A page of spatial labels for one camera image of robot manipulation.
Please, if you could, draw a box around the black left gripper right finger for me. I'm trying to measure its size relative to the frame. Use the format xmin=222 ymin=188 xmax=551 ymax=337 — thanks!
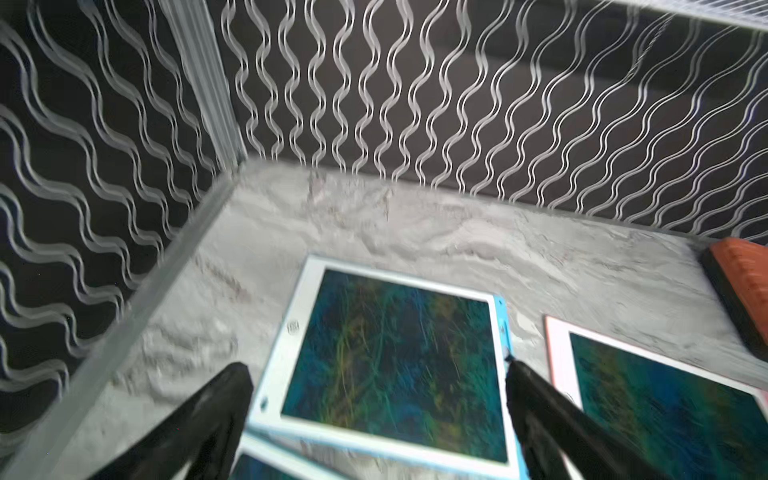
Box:
xmin=505 ymin=358 xmax=666 ymax=479

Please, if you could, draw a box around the orange plastic tool case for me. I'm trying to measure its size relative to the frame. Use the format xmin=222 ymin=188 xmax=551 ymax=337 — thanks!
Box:
xmin=699 ymin=238 xmax=767 ymax=362

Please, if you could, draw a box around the pink writing tablet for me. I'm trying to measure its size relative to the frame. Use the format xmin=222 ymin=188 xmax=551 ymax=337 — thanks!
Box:
xmin=544 ymin=316 xmax=767 ymax=479

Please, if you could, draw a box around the blue tablet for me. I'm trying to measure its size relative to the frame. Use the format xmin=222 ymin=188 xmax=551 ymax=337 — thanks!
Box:
xmin=246 ymin=255 xmax=528 ymax=479
xmin=229 ymin=434 xmax=345 ymax=479

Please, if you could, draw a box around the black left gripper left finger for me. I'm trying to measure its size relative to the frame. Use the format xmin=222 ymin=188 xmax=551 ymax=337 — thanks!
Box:
xmin=91 ymin=362 xmax=254 ymax=479

